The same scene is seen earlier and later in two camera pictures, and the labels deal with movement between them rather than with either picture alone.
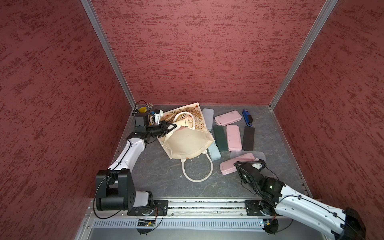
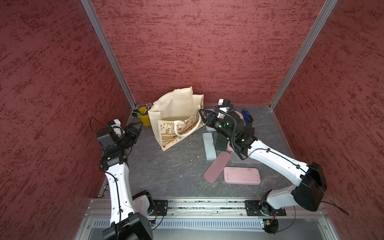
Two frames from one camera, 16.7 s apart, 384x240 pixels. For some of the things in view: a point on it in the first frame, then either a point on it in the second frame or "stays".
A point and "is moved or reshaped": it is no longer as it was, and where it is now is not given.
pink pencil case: (228, 167) is moved or reshaped
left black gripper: (163, 124) -> (134, 132)
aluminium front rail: (191, 207) stays
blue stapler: (248, 118) stays
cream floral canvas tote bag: (190, 139) -> (175, 115)
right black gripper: (238, 169) -> (210, 114)
